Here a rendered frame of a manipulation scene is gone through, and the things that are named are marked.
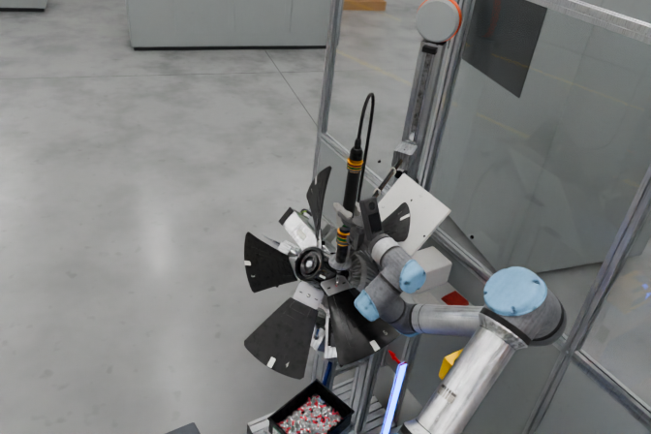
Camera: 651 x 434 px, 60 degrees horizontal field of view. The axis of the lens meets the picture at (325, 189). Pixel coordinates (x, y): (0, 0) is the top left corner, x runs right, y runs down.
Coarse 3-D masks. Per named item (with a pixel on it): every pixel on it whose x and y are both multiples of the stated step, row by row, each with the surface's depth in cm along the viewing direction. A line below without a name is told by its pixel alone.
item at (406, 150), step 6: (402, 144) 218; (408, 144) 219; (414, 144) 219; (396, 150) 214; (402, 150) 214; (408, 150) 215; (414, 150) 215; (396, 156) 214; (402, 156) 213; (408, 156) 212; (414, 156) 217; (396, 162) 216; (402, 162) 215; (408, 162) 214; (414, 162) 221; (402, 168) 216; (408, 168) 215
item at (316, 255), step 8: (312, 248) 182; (320, 248) 181; (304, 256) 184; (312, 256) 182; (320, 256) 179; (296, 264) 184; (304, 264) 183; (312, 264) 181; (320, 264) 178; (328, 264) 180; (296, 272) 182; (304, 272) 181; (312, 272) 179; (320, 272) 177; (328, 272) 180; (336, 272) 185; (344, 272) 185; (304, 280) 179; (312, 280) 178; (320, 280) 179; (320, 288) 188
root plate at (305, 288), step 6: (300, 282) 184; (300, 288) 184; (306, 288) 184; (312, 288) 185; (294, 294) 184; (300, 294) 184; (306, 294) 184; (312, 294) 185; (318, 294) 185; (300, 300) 184; (306, 300) 184; (312, 300) 184; (318, 300) 185; (312, 306) 184; (318, 306) 185
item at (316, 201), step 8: (328, 168) 193; (320, 176) 198; (328, 176) 191; (312, 184) 205; (320, 184) 196; (320, 192) 194; (312, 200) 203; (320, 200) 192; (312, 208) 203; (320, 208) 190; (320, 216) 189; (320, 224) 188
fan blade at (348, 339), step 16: (352, 288) 179; (336, 304) 172; (352, 304) 173; (336, 320) 169; (352, 320) 168; (336, 336) 166; (352, 336) 165; (368, 336) 165; (384, 336) 164; (336, 352) 163; (352, 352) 162; (368, 352) 162
